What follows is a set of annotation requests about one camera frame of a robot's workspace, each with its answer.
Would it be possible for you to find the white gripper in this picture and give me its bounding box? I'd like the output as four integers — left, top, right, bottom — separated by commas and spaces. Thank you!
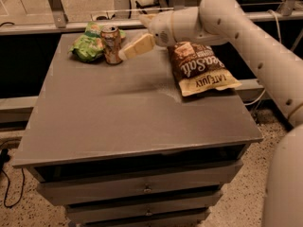
118, 10, 176, 61

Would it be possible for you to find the orange soda can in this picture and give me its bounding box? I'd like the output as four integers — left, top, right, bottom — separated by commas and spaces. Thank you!
100, 26, 122, 65

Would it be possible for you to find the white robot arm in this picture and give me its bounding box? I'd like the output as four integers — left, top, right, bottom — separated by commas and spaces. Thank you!
118, 0, 303, 227

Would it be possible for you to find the green rice chip bag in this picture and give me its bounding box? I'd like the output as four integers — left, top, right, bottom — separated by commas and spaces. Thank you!
68, 21, 127, 63

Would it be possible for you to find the brown sea salt chip bag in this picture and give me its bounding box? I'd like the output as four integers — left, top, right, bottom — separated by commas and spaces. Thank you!
168, 42, 241, 96

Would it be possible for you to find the grey drawer cabinet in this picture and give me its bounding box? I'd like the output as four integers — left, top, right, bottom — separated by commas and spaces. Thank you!
13, 34, 262, 227

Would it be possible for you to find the grey metal railing frame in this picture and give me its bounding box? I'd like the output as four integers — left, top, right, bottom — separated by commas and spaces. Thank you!
0, 0, 302, 35

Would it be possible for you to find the white cable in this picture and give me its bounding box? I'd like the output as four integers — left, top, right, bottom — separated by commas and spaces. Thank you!
244, 9, 283, 108

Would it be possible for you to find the black floor cable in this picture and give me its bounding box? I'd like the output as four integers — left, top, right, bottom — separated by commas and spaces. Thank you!
0, 139, 27, 209

